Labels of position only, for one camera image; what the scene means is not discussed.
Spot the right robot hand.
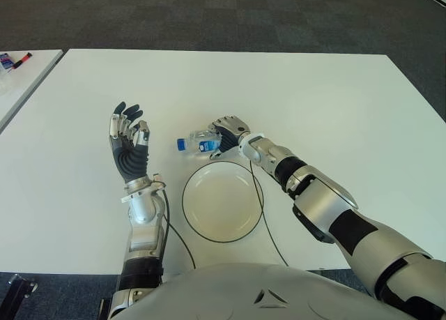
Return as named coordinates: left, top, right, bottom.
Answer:
left=208, top=115, right=252, bottom=160

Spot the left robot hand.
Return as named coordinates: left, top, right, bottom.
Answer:
left=108, top=102, right=151, bottom=183

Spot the clear water bottle blue cap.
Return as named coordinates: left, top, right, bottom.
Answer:
left=176, top=127, right=224, bottom=155

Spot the white plate black rim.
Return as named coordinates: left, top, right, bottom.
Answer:
left=181, top=161, right=265, bottom=244

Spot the white side table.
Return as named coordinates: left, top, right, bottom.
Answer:
left=0, top=49, right=63, bottom=132

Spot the red marker pen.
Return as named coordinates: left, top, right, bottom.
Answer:
left=11, top=51, right=34, bottom=70

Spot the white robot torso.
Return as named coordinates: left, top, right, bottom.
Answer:
left=107, top=262, right=446, bottom=320

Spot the white right wrist camera ring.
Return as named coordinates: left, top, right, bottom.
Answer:
left=238, top=133, right=266, bottom=160

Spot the white wrist camera ring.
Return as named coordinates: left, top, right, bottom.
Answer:
left=121, top=173, right=167, bottom=204
left=238, top=133, right=266, bottom=160

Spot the white left wrist camera ring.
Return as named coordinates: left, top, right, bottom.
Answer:
left=121, top=173, right=167, bottom=204

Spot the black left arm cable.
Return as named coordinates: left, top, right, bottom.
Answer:
left=156, top=183, right=197, bottom=271

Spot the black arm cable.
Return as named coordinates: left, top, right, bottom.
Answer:
left=249, top=159, right=290, bottom=267
left=156, top=183, right=197, bottom=271

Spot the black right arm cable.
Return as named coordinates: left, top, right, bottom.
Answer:
left=249, top=159, right=290, bottom=267

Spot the black metal stand frame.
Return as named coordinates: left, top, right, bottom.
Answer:
left=0, top=273, right=39, bottom=320

